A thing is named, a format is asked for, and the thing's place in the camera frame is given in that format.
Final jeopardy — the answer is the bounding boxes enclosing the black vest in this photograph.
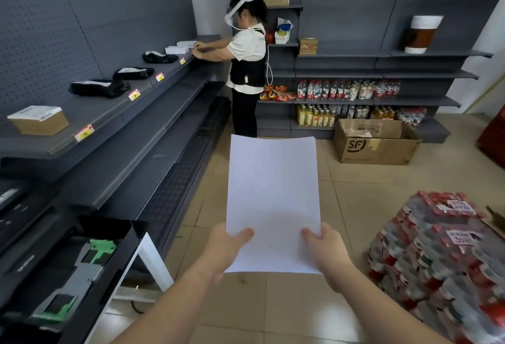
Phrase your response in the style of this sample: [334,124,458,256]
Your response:
[229,29,268,88]

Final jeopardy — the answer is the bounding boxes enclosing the small taped cardboard box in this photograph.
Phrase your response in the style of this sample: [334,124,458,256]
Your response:
[298,37,319,56]

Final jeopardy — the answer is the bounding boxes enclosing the person's right forearm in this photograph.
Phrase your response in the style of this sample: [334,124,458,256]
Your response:
[326,263,453,344]

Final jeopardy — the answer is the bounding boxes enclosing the long gray pegboard shelving unit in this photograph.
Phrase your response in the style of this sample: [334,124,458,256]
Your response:
[0,0,231,261]

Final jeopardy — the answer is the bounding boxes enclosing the large white brown cup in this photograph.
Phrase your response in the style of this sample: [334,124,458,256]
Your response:
[404,15,444,55]

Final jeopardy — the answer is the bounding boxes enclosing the row of yellow juice bottles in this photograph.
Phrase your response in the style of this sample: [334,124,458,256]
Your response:
[296,103,337,128]

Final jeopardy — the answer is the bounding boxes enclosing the row of mixed drink bottles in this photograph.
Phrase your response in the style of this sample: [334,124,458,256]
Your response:
[335,104,428,127]

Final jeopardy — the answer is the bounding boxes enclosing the row of red-label water bottles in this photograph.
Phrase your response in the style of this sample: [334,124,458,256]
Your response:
[296,79,401,101]

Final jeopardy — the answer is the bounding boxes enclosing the dark red cabinet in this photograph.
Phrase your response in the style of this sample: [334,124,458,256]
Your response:
[476,104,505,159]

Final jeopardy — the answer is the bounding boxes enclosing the black printer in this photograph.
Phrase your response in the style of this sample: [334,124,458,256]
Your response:
[0,177,149,344]

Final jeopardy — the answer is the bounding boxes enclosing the white head-mounted headset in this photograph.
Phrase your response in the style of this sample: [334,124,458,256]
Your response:
[224,0,256,31]

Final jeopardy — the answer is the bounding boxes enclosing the large open cardboard box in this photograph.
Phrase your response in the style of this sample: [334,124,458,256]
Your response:
[333,118,422,166]

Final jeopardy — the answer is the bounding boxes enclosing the gray shelving unit with drinks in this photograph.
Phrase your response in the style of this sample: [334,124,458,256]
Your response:
[222,0,494,144]

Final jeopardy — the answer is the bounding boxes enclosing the cardboard box with white label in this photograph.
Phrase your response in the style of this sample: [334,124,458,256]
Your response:
[7,105,70,136]

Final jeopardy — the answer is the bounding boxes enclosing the person's right hand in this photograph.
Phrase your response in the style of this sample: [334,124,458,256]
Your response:
[301,222,356,294]

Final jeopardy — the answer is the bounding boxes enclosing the stack of bottled water packs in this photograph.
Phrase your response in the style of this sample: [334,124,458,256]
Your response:
[366,191,505,344]

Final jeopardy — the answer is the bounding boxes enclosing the person's left hand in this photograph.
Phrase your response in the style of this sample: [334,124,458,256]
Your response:
[196,222,255,284]

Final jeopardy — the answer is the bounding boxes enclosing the pile of red snack packets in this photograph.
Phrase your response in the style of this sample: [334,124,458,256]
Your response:
[259,85,297,102]

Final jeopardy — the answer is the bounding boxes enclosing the white table frame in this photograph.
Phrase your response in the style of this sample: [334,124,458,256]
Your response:
[114,232,174,304]

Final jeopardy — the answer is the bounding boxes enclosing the white basket with packets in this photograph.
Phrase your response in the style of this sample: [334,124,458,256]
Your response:
[275,17,294,45]

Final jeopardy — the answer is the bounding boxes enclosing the black pouch with white label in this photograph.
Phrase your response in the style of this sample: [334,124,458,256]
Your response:
[113,66,155,81]
[142,50,179,64]
[69,79,131,99]

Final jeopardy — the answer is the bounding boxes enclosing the white paper sheet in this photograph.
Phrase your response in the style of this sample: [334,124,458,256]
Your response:
[224,134,322,276]

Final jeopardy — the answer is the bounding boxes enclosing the person's left forearm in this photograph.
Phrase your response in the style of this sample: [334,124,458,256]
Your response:
[112,268,220,344]

